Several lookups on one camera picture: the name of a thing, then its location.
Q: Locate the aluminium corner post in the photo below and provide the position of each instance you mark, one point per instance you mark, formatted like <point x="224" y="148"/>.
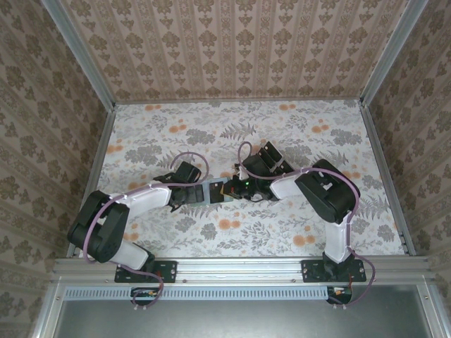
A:
<point x="81" y="56"/>
<point x="387" y="53"/>

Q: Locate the aluminium lower frame rail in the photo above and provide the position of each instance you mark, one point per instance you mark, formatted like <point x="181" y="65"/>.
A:
<point x="431" y="313"/>
<point x="46" y="313"/>

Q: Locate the grey metal sheet panel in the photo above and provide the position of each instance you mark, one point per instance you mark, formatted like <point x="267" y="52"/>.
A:
<point x="239" y="320"/>

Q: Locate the black controller box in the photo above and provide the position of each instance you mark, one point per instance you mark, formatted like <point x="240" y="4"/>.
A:
<point x="141" y="295"/>
<point x="343" y="294"/>

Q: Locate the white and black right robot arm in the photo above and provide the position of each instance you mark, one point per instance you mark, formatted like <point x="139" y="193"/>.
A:
<point x="289" y="184"/>

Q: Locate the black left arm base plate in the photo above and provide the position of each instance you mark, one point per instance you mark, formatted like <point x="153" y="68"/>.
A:
<point x="169" y="271"/>

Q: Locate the aluminium back rail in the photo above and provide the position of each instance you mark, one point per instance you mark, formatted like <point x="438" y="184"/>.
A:
<point x="239" y="100"/>

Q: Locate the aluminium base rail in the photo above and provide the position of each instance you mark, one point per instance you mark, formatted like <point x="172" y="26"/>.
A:
<point x="239" y="269"/>

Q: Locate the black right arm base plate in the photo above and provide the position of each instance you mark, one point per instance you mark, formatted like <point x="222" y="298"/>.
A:
<point x="310" y="271"/>

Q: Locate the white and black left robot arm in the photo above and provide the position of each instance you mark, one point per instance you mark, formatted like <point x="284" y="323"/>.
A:
<point x="148" y="197"/>

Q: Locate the aluminium side rail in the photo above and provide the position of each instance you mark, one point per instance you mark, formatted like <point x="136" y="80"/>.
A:
<point x="100" y="155"/>
<point x="384" y="165"/>

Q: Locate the floral patterned table cover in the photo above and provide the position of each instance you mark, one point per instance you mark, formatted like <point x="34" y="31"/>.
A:
<point x="317" y="229"/>

